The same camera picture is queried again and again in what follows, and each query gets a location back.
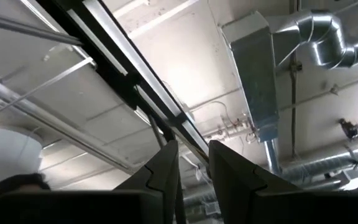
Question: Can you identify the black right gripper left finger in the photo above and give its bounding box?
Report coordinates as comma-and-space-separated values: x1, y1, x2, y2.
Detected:
0, 139, 186, 224

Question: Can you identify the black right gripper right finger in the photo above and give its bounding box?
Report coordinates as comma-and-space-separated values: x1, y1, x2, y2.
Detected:
208, 139, 358, 224

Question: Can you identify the person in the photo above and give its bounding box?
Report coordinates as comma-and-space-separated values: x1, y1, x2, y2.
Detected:
0, 172, 52, 224

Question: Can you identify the white round column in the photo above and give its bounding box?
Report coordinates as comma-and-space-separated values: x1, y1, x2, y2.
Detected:
0, 125, 44, 207

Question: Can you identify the silver ventilation duct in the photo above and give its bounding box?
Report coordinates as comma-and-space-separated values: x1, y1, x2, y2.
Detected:
221, 8, 358, 175

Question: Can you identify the black overhead light rail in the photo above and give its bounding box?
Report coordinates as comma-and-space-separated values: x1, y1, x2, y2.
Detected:
35, 0, 211, 164

